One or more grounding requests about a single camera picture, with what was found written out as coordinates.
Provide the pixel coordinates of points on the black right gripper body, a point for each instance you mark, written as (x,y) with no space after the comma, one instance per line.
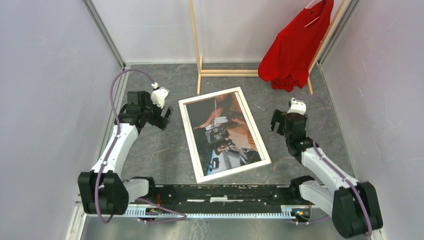
(288,138)

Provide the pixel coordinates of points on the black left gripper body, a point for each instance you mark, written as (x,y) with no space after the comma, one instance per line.
(152,112)

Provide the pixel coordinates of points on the white wooden picture frame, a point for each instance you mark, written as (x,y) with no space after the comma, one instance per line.
(266,160)

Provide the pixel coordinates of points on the printed photo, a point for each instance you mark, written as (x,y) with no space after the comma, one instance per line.
(222,137)

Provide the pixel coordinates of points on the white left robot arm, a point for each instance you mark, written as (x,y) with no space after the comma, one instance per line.
(112,159)

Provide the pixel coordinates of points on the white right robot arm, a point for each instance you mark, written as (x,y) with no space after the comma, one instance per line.
(352,205)

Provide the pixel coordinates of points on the red t-shirt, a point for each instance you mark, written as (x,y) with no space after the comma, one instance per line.
(286,63)

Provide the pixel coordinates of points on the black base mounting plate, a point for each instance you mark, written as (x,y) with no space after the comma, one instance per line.
(223,198)

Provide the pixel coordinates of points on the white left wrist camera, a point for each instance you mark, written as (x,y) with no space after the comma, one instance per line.
(159,95)

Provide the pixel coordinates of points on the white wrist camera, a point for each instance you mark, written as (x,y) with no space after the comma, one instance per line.
(159,95)
(297,106)

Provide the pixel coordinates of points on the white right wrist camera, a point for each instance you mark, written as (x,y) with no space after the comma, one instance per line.
(297,106)

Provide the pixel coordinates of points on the aluminium rail with cable comb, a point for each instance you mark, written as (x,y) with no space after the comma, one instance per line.
(114,198)

